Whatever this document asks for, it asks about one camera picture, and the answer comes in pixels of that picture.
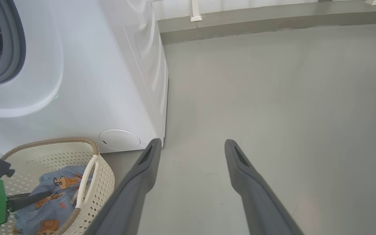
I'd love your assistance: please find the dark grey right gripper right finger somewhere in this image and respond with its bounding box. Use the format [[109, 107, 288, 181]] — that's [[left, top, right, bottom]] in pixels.
[[225, 139, 304, 235]]

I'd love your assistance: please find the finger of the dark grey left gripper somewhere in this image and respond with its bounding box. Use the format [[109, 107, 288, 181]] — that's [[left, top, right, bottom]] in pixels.
[[7, 191, 53, 211]]

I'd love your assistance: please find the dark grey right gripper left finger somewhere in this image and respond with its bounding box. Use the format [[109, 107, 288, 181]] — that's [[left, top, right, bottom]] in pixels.
[[84, 138, 162, 235]]

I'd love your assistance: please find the blue bear print garment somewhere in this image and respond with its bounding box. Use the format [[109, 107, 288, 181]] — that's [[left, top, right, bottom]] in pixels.
[[13, 165, 94, 235]]

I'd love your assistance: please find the white front-load washing machine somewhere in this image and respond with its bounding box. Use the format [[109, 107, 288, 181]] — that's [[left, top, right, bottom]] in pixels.
[[0, 0, 169, 154]]

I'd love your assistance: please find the cream perforated laundry basket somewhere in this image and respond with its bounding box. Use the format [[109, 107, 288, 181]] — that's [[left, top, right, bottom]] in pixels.
[[1, 137, 115, 235]]

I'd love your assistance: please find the round white filter cover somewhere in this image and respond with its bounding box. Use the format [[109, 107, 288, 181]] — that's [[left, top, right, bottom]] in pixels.
[[99, 130, 141, 151]]

